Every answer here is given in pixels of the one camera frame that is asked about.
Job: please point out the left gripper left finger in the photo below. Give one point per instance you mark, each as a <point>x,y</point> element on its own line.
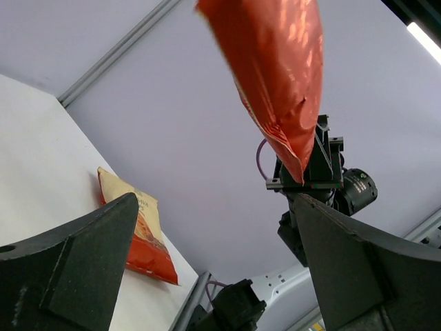
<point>68,278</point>

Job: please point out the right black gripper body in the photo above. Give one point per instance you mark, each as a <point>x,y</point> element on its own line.
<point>284,183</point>

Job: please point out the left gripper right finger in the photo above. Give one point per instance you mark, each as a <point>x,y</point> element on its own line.
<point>365,278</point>

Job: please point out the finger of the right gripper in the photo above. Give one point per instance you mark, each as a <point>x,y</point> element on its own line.
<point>320,168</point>

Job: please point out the cassava chips bag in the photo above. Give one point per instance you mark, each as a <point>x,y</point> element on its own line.
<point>148,253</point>
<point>275,52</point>

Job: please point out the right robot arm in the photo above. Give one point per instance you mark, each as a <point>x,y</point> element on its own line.
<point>239,306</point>

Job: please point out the right aluminium frame post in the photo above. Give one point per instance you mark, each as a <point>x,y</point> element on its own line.
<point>142,28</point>

